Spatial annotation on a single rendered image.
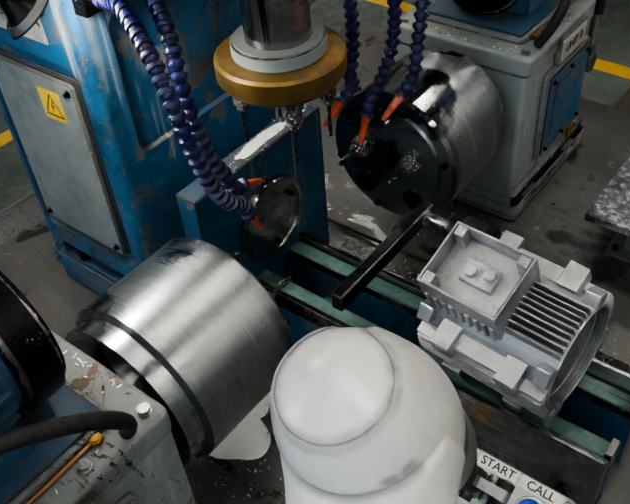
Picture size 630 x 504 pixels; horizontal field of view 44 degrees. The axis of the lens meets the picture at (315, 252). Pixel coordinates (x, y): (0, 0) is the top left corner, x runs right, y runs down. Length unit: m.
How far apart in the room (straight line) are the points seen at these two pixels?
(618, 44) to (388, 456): 3.66
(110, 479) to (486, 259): 0.55
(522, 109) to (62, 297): 0.93
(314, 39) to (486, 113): 0.42
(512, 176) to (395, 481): 1.14
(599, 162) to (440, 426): 1.39
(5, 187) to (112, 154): 2.21
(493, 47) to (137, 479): 0.94
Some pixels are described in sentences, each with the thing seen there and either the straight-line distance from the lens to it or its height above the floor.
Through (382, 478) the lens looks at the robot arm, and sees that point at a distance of 0.44.
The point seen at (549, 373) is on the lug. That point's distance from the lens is 1.01.
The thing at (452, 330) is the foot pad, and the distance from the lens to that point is 1.07.
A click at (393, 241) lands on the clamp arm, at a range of 1.20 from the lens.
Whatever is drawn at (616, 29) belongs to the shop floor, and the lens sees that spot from 4.14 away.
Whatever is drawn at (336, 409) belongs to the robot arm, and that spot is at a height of 1.50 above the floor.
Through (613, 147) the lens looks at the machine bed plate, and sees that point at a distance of 1.85.
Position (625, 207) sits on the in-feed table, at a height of 0.92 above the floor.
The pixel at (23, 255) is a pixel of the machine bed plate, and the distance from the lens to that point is 1.69.
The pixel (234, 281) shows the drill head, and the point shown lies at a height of 1.15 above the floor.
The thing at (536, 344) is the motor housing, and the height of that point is 1.07.
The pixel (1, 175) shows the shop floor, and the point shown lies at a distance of 3.45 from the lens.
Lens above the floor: 1.84
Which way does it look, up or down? 43 degrees down
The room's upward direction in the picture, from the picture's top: 5 degrees counter-clockwise
